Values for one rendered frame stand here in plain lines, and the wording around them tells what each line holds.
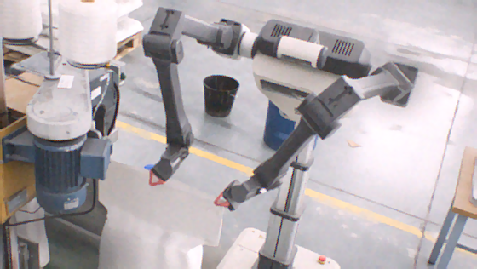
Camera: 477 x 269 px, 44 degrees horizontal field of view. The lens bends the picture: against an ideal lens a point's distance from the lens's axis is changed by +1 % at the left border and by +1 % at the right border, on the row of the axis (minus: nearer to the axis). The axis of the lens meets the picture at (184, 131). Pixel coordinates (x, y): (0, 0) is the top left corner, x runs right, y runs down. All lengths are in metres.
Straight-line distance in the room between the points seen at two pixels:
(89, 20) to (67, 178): 0.45
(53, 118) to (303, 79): 0.88
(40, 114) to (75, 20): 0.27
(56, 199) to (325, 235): 2.19
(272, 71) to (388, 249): 1.88
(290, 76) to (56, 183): 0.87
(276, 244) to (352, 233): 1.11
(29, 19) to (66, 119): 0.35
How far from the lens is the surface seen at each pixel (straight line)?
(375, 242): 3.68
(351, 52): 1.95
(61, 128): 1.58
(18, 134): 1.76
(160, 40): 1.59
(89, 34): 1.60
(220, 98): 4.48
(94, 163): 1.67
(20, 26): 1.79
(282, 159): 1.68
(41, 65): 2.10
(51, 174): 1.69
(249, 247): 2.99
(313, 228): 3.63
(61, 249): 2.72
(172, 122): 1.80
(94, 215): 2.78
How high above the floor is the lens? 2.21
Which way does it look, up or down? 31 degrees down
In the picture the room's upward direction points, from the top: 6 degrees clockwise
